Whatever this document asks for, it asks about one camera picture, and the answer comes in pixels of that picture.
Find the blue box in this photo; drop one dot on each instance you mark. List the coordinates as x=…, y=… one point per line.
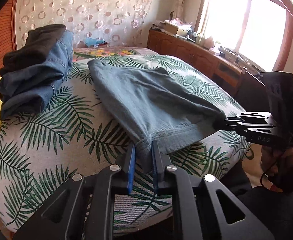
x=95, y=43

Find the window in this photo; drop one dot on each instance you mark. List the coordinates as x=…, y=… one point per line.
x=236, y=17

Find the pink bottle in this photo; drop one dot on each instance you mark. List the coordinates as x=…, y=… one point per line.
x=208, y=42

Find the black folded pants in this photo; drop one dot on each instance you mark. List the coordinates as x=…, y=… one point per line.
x=34, y=45

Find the person's right hand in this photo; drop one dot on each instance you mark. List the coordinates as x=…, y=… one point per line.
x=269, y=161

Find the circle patterned curtain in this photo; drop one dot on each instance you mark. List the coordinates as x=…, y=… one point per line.
x=86, y=7

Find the cardboard box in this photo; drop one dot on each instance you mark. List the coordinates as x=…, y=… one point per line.
x=172, y=28

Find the dark blue folded jeans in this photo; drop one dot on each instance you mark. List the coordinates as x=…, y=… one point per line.
x=29, y=100

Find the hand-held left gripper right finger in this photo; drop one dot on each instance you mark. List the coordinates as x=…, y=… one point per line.
x=156, y=170

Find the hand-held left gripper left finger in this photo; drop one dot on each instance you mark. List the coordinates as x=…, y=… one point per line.
x=131, y=170

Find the pink white bag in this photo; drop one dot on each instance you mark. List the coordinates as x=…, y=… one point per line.
x=180, y=22

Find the wooden chair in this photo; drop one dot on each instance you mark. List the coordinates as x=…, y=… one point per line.
x=249, y=87

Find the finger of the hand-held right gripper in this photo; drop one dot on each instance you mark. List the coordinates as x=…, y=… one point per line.
x=249, y=126
x=256, y=117

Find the person's right forearm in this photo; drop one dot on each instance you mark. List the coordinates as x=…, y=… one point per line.
x=286, y=212

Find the wooden slatted wardrobe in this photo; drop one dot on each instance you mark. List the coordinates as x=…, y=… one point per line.
x=1, y=42

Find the wooden sideboard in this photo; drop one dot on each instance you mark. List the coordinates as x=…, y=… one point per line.
x=186, y=52

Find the palm leaf bedsheet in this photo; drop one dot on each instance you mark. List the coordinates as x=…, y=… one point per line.
x=61, y=140

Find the floral blanket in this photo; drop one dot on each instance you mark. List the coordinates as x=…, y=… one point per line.
x=111, y=52

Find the light blue folded jeans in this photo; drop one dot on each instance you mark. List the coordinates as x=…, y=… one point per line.
x=59, y=52

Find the beige window curtain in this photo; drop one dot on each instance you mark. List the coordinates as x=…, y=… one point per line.
x=186, y=2

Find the grey-blue pants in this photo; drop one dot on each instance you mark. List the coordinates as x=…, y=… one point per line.
x=149, y=100

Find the white tissue box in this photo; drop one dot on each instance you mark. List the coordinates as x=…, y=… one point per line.
x=214, y=51

